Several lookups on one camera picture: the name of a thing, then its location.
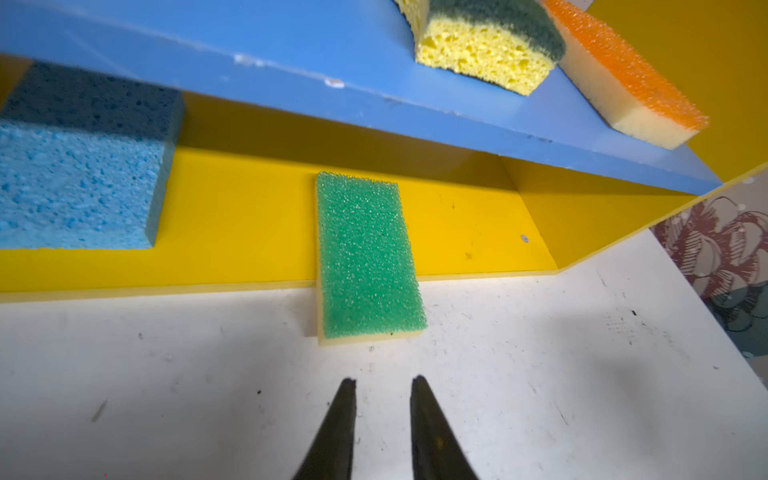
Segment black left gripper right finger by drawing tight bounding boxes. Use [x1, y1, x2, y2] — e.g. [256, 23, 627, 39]
[410, 375, 478, 480]

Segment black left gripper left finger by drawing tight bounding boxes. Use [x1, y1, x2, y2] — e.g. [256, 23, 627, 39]
[294, 378, 357, 480]

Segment blue sponge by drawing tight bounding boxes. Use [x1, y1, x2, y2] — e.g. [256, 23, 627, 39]
[1, 63, 185, 250]

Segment orange sponge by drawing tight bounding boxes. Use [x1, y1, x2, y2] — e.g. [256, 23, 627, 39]
[542, 1, 709, 150]

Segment dark green wavy sponge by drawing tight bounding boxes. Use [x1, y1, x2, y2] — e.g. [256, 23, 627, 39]
[395, 0, 566, 96]

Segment yellow shelf with coloured boards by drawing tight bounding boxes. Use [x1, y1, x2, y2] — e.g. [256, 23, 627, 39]
[1, 1, 767, 302]

